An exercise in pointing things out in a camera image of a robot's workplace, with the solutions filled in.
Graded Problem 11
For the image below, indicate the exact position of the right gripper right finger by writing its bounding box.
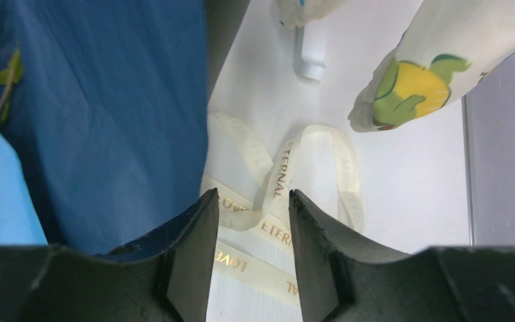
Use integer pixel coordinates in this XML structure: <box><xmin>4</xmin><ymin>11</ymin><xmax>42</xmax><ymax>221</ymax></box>
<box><xmin>289</xmin><ymin>190</ymin><xmax>515</xmax><ymax>321</ymax></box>

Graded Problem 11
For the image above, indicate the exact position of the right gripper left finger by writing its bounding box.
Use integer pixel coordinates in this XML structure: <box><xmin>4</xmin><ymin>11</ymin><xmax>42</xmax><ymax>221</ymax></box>
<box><xmin>0</xmin><ymin>189</ymin><xmax>219</xmax><ymax>321</ymax></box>

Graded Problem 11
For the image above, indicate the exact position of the cream ribbon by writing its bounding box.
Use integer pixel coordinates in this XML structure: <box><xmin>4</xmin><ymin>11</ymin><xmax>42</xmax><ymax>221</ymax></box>
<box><xmin>201</xmin><ymin>112</ymin><xmax>365</xmax><ymax>307</ymax></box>

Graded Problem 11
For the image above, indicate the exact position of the blue wrapping paper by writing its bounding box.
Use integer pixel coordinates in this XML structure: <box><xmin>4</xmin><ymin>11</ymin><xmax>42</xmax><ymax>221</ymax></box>
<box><xmin>0</xmin><ymin>1</ymin><xmax>208</xmax><ymax>254</ymax></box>

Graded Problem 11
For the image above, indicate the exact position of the yellow patterned child shirt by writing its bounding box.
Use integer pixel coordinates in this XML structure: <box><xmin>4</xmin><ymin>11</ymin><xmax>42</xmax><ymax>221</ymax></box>
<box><xmin>275</xmin><ymin>0</ymin><xmax>515</xmax><ymax>133</ymax></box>

